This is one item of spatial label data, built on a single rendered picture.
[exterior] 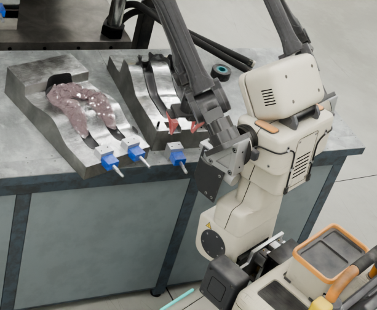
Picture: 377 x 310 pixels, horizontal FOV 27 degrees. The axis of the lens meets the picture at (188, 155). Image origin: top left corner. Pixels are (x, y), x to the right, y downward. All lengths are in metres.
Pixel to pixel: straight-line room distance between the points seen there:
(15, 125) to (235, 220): 0.81
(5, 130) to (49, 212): 0.32
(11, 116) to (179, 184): 0.64
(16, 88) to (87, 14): 0.78
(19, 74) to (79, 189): 0.44
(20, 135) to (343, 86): 2.88
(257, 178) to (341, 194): 1.87
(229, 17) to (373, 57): 1.04
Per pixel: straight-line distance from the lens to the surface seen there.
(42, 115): 2.60
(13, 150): 2.55
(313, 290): 2.31
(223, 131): 2.10
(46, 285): 2.97
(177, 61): 2.35
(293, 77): 2.17
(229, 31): 5.22
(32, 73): 2.71
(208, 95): 2.14
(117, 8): 3.19
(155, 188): 2.77
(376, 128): 4.80
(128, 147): 2.53
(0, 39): 3.11
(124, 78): 2.85
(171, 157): 2.61
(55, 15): 3.32
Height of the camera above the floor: 2.43
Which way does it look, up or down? 37 degrees down
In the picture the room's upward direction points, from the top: 17 degrees clockwise
